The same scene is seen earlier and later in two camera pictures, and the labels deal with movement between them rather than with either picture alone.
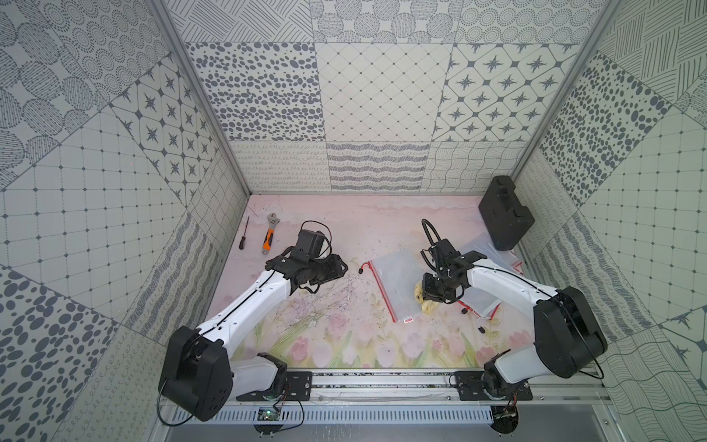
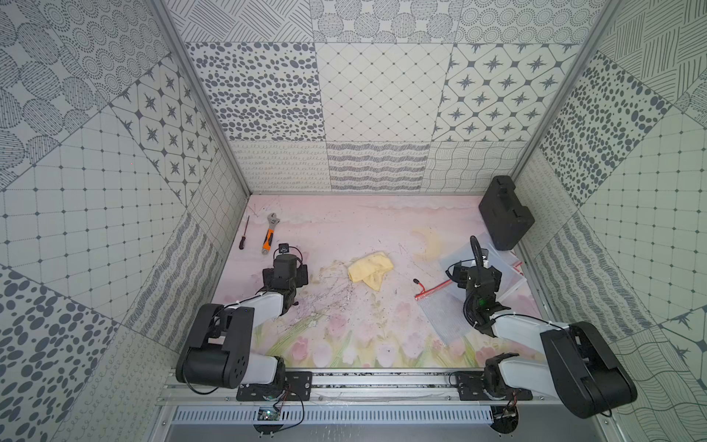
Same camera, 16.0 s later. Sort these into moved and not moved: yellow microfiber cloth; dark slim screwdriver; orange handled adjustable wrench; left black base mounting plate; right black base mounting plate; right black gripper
Moved: yellow microfiber cloth; right black gripper
Not moved: left black base mounting plate; orange handled adjustable wrench; right black base mounting plate; dark slim screwdriver
